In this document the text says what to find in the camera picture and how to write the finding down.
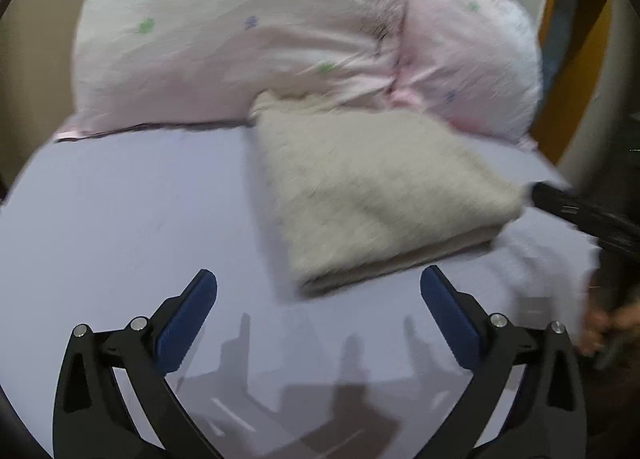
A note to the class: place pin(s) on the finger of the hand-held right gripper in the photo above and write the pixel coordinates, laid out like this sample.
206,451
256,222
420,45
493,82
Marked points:
570,211

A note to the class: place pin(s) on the pink floral pillow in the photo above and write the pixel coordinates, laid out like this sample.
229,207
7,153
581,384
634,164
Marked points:
280,34

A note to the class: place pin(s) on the cream fluffy garment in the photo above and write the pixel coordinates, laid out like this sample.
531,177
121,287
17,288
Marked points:
372,189

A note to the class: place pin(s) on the wooden headboard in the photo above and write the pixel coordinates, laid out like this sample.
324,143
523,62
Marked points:
560,49

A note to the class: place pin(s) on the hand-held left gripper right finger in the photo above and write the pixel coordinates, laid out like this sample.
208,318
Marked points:
449,315

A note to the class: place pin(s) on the lavender bed sheet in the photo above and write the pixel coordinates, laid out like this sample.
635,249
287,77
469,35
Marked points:
150,219

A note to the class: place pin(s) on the person's right hand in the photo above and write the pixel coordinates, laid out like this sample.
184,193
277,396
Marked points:
607,324

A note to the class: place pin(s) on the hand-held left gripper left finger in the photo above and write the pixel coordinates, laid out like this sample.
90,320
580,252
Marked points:
186,314

